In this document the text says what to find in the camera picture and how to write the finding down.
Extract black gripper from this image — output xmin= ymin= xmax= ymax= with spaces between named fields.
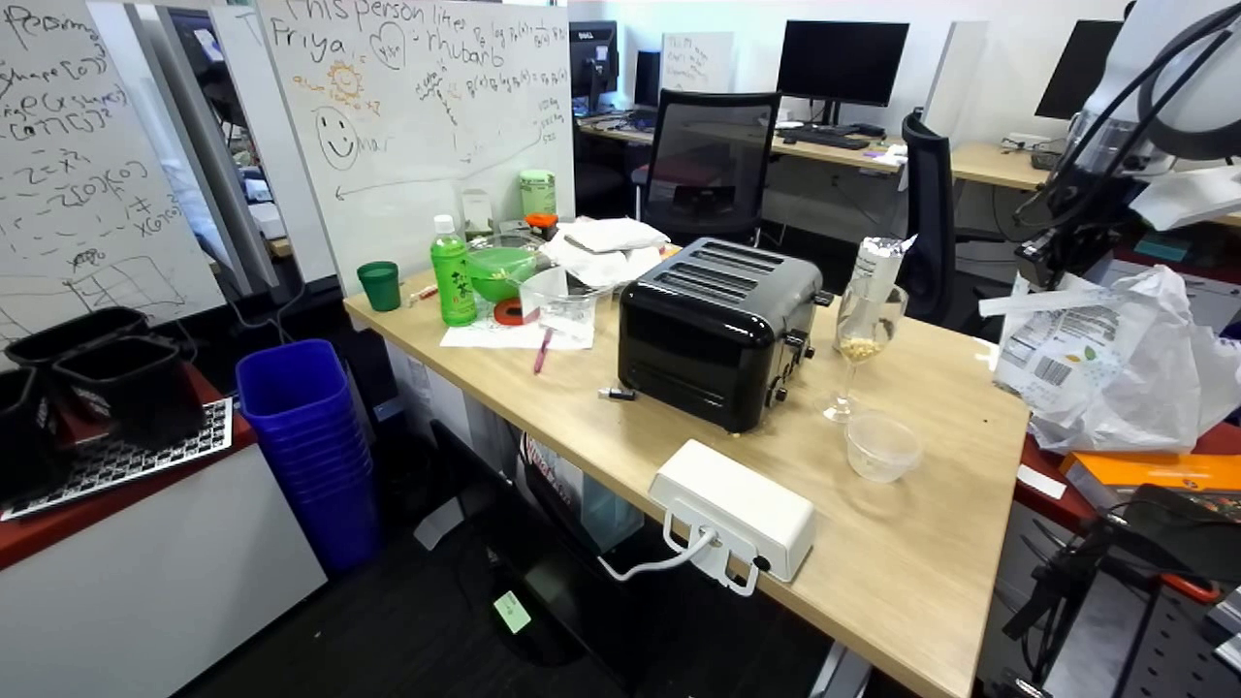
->
xmin=1016 ymin=160 xmax=1147 ymax=290

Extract wooden desk behind robot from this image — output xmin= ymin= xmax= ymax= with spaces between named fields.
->
xmin=947 ymin=135 xmax=1241 ymax=238

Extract black high-back office chair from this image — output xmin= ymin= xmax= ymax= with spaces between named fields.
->
xmin=897 ymin=104 xmax=1023 ymax=340

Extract tilted black computer monitor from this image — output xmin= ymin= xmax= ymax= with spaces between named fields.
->
xmin=1031 ymin=16 xmax=1127 ymax=124

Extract white plastic bag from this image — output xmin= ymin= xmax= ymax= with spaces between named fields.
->
xmin=1026 ymin=261 xmax=1241 ymax=458

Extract wooden office desk with monitors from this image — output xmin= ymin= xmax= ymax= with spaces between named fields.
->
xmin=570 ymin=114 xmax=910 ymax=252

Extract orange folder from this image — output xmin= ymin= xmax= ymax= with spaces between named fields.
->
xmin=1054 ymin=445 xmax=1241 ymax=495

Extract black keyboard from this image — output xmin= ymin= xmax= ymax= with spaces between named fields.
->
xmin=776 ymin=122 xmax=875 ymax=151

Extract large black computer monitor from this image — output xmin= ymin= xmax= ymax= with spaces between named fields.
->
xmin=770 ymin=16 xmax=916 ymax=146

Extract small clear plastic cup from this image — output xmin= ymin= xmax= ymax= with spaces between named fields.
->
xmin=842 ymin=406 xmax=929 ymax=487

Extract black tripod stand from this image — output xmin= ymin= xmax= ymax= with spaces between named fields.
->
xmin=995 ymin=482 xmax=1241 ymax=698

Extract black mesh office chair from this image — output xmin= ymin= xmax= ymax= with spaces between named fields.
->
xmin=626 ymin=85 xmax=783 ymax=252

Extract black four-slot toaster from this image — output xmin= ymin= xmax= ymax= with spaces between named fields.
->
xmin=611 ymin=233 xmax=828 ymax=437

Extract white plastic power box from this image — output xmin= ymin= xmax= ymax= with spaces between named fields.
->
xmin=642 ymin=433 xmax=823 ymax=601

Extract small black computer monitor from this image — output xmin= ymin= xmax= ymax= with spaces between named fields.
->
xmin=567 ymin=16 xmax=625 ymax=124

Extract red pen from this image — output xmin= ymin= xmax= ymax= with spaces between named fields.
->
xmin=527 ymin=321 xmax=558 ymax=380

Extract green plastic bowl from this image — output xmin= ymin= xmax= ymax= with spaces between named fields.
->
xmin=466 ymin=239 xmax=542 ymax=309

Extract printed paper sheets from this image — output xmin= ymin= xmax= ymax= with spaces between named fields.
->
xmin=434 ymin=297 xmax=601 ymax=356

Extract clear plastic jar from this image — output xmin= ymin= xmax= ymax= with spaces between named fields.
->
xmin=453 ymin=184 xmax=502 ymax=243

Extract green drink bottle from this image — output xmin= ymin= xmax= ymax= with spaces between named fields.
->
xmin=426 ymin=210 xmax=484 ymax=331

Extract black box with green sticker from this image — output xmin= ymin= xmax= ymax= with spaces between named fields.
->
xmin=426 ymin=486 xmax=601 ymax=670

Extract whiteboard with smiley drawing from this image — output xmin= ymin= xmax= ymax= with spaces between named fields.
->
xmin=250 ymin=0 xmax=580 ymax=294

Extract small green cup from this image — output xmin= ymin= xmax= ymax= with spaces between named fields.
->
xmin=352 ymin=256 xmax=405 ymax=313

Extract blue plastic bin stack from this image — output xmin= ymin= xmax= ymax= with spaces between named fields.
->
xmin=231 ymin=335 xmax=386 ymax=580

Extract black plastic pot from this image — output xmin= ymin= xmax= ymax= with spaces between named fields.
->
xmin=0 ymin=365 xmax=68 ymax=503
xmin=2 ymin=304 xmax=156 ymax=380
xmin=51 ymin=331 xmax=205 ymax=445

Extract whiteboard with scribbled notes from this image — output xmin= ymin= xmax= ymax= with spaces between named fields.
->
xmin=0 ymin=0 xmax=231 ymax=350

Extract white cabinet with red top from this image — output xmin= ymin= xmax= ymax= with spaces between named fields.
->
xmin=0 ymin=365 xmax=334 ymax=698

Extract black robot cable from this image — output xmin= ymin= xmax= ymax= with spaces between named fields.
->
xmin=1041 ymin=0 xmax=1241 ymax=228

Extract white power box cable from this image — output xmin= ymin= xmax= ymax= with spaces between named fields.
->
xmin=593 ymin=520 xmax=717 ymax=588

